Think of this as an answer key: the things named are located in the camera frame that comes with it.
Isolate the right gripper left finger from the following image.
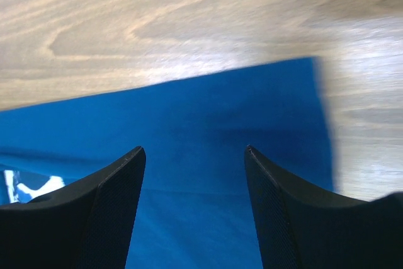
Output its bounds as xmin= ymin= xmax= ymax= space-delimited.
xmin=1 ymin=147 xmax=146 ymax=268

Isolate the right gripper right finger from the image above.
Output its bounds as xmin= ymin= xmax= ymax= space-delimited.
xmin=244 ymin=146 xmax=402 ymax=268

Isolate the blue t-shirt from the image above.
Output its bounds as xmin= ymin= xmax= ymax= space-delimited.
xmin=1 ymin=57 xmax=333 ymax=268

